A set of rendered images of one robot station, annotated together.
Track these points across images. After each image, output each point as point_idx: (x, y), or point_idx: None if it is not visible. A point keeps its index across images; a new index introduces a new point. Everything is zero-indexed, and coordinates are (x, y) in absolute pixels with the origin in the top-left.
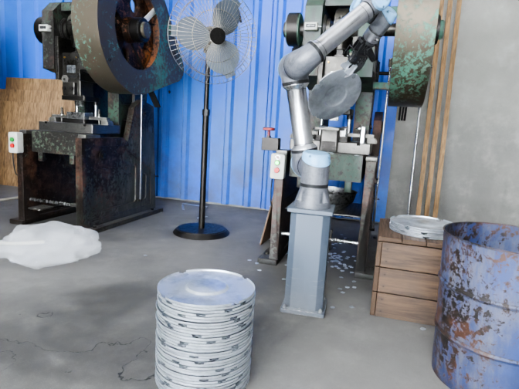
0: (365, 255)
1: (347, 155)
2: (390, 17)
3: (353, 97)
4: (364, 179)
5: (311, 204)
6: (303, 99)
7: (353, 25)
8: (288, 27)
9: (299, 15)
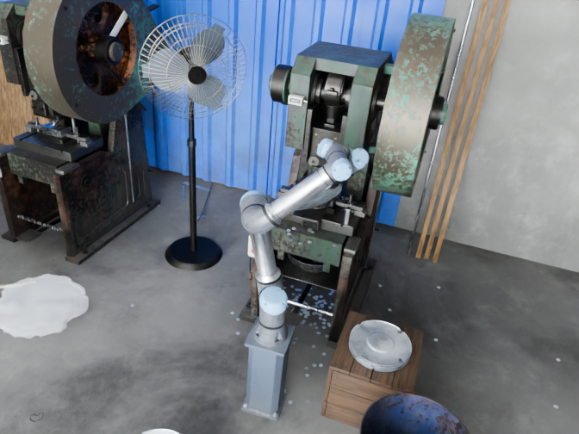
0: (338, 331)
1: (326, 241)
2: (359, 166)
3: (333, 194)
4: (340, 270)
5: (266, 342)
6: (264, 240)
7: (310, 195)
8: (272, 89)
9: (286, 75)
